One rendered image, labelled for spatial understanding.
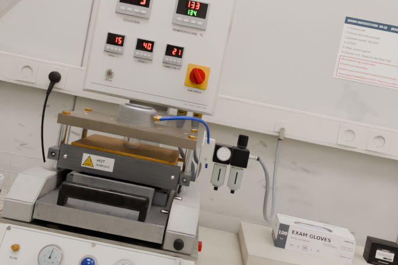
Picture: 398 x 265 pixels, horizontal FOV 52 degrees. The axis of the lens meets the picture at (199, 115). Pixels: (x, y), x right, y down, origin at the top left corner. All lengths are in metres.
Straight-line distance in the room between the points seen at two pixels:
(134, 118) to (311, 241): 0.70
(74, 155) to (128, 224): 0.18
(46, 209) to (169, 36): 0.50
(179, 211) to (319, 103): 0.85
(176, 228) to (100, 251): 0.13
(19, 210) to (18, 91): 0.86
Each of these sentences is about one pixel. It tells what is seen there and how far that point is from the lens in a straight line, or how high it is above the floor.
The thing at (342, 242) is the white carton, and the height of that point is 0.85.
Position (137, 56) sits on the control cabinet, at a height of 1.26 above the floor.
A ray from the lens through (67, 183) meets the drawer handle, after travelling 0.72.
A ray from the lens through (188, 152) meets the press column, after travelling 0.78.
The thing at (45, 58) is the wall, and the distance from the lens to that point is 1.53.
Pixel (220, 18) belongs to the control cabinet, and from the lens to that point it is 1.00.
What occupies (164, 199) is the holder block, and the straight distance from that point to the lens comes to 0.80.
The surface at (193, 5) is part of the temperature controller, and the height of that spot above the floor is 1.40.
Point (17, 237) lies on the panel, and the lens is 0.76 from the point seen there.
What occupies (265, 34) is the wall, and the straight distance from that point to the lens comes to 1.43.
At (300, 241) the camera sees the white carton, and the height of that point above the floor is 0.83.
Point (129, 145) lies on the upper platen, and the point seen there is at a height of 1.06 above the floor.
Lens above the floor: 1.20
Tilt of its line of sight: 3 degrees down
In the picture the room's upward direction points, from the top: 11 degrees clockwise
